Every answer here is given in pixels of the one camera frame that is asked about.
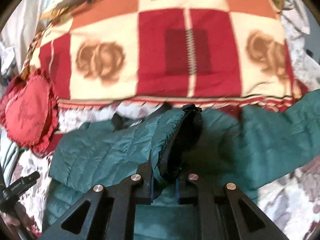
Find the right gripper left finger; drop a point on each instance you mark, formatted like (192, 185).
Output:
(106, 212)

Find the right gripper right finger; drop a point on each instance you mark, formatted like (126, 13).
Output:
(224, 212)

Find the green quilted puffer jacket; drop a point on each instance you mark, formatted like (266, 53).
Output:
(251, 150)

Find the person's left hand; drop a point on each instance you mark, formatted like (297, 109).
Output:
(13, 222)

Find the light blue folded cloth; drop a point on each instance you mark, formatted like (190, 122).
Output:
(9, 156)

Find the red heart-shaped ruffled pillow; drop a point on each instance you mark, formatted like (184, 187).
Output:
(29, 112)

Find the floral red white bedspread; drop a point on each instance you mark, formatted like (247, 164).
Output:
(292, 202)

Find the red cream checkered rose blanket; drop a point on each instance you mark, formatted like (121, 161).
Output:
(207, 52)

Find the cream curtain fabric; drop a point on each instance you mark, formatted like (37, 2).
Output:
(19, 32)

